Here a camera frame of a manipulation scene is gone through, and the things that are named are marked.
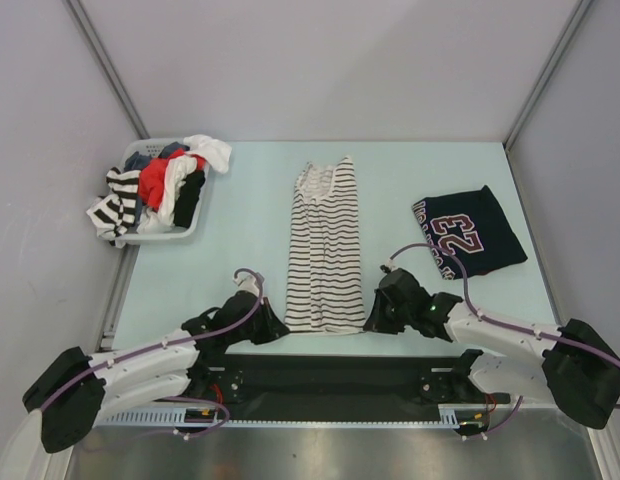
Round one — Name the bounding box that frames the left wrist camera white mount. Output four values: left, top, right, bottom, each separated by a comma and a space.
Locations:
234, 272, 263, 297

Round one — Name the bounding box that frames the black white striped tank top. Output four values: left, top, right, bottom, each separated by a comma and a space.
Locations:
86, 167, 141, 242

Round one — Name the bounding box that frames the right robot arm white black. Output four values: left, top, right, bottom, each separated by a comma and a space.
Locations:
364, 269, 620, 430

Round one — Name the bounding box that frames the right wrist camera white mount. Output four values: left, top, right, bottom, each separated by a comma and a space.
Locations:
380, 258, 398, 274

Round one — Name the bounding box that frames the thin striped white tank top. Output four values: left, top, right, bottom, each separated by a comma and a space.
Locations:
284, 156, 366, 335

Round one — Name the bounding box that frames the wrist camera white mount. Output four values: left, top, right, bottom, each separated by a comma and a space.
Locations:
380, 258, 398, 274
234, 272, 263, 297

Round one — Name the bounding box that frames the grey blue tank top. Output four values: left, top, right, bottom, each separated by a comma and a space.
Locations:
123, 141, 190, 171

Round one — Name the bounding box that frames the slotted cable duct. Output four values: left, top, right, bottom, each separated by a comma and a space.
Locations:
97, 403, 491, 431

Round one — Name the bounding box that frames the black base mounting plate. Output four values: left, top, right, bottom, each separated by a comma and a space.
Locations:
195, 354, 510, 424

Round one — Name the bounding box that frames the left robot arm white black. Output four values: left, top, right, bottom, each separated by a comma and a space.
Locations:
22, 291, 290, 453

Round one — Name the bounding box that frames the navy tank top red trim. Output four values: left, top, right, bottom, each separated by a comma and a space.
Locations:
411, 185, 528, 280

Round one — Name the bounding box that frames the grey plastic laundry basket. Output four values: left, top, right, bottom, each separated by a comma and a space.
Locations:
119, 137, 211, 245

